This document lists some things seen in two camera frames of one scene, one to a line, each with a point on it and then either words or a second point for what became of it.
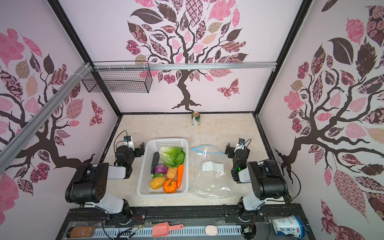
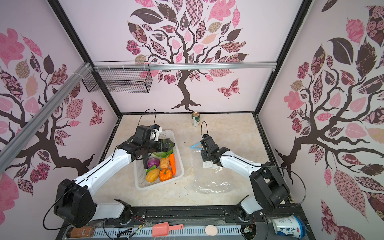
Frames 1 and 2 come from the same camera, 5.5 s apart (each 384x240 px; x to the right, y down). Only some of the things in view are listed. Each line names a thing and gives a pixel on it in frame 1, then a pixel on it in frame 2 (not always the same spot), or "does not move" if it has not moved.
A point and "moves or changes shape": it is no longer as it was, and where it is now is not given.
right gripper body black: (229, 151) to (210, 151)
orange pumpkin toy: (170, 186) to (165, 175)
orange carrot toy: (180, 175) to (172, 161)
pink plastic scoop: (162, 229) does not move
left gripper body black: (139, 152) to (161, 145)
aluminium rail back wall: (185, 66) does not move
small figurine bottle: (195, 119) does not move
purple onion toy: (161, 168) to (153, 161)
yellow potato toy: (157, 182) to (152, 175)
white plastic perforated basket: (144, 189) moves or changes shape
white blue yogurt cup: (289, 226) does not move
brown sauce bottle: (77, 232) does not move
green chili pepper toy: (157, 175) to (153, 167)
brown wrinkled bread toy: (172, 172) to (164, 162)
